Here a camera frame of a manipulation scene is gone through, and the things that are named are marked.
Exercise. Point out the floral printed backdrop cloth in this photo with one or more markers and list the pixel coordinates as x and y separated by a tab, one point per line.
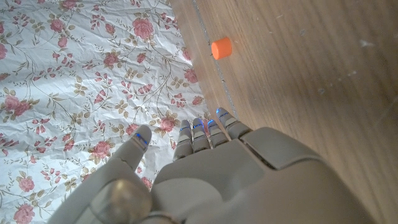
77	77

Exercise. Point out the small orange cap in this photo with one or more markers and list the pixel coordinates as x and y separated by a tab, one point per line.
221	48

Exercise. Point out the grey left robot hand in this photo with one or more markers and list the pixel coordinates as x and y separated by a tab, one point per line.
236	180

